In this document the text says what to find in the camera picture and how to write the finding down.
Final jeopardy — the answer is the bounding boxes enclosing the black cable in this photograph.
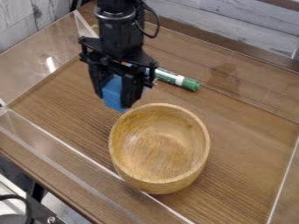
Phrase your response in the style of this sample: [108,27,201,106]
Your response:
[0,194,32,224]

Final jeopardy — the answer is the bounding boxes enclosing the black metal table frame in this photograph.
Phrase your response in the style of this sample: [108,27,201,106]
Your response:
[0,156,65,224]

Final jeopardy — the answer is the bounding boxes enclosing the blue rectangular block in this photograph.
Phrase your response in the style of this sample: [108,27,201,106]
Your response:
[102,75,128,112]

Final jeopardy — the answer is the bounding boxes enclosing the brown wooden bowl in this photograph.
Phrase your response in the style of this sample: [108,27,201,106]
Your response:
[108,103,210,194]

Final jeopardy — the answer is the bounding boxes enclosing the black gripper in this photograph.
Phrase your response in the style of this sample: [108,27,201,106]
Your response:
[78,37,158,109]

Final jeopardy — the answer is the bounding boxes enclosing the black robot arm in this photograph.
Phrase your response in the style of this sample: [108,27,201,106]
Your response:
[78,0,158,111]

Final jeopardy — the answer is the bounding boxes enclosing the green white marker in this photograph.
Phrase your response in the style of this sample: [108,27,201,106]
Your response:
[154,68,201,91]

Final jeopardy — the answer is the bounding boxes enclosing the clear acrylic tray walls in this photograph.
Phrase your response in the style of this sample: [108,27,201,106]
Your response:
[0,13,299,224]

